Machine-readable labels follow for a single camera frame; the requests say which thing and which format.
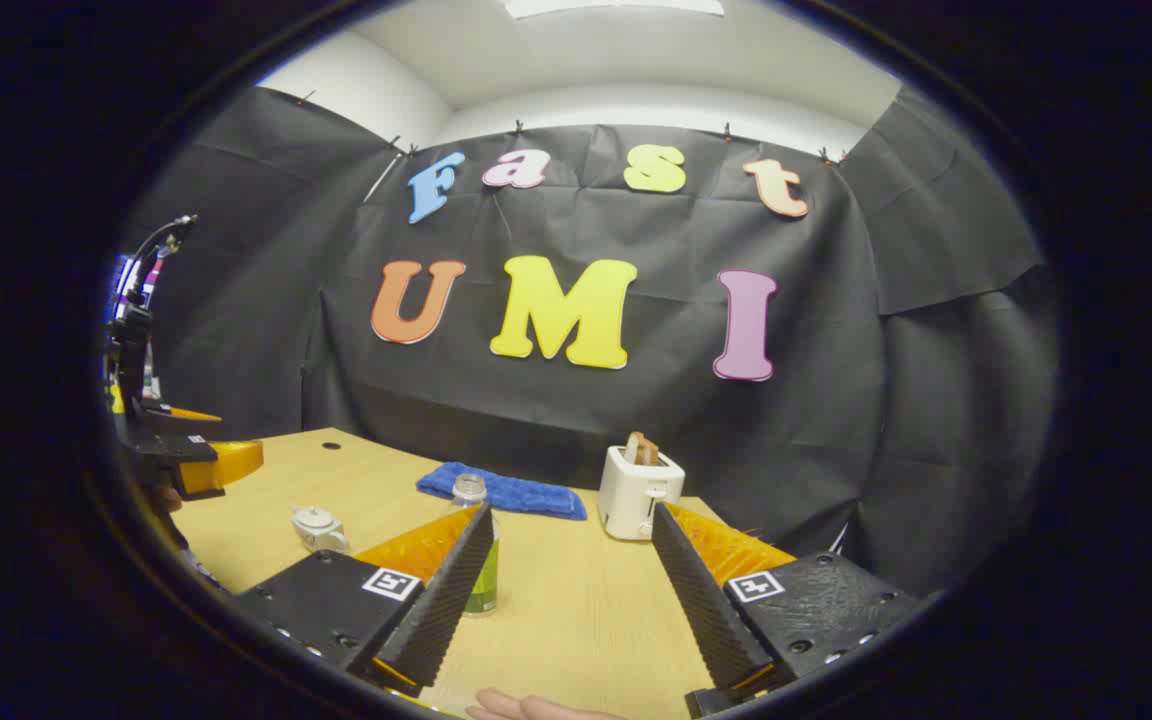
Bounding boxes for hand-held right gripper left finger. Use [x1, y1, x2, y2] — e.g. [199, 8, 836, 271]
[234, 502, 497, 699]

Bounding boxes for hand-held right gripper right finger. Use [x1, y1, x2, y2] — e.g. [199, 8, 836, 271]
[650, 500, 927, 719]

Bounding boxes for clear green-label water bottle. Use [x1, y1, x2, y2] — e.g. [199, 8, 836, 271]
[450, 474, 500, 617]

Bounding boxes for computer monitor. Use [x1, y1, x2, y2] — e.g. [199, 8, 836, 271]
[112, 253, 165, 323]

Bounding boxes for white toaster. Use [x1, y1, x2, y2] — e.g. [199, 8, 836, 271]
[598, 445, 686, 542]

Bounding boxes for blue towel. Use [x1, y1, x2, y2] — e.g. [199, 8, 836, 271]
[416, 462, 588, 521]

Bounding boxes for black backdrop cloth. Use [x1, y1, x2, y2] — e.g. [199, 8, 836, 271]
[121, 85, 1062, 601]

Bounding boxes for ceiling light panel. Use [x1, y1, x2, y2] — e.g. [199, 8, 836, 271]
[504, 0, 726, 20]

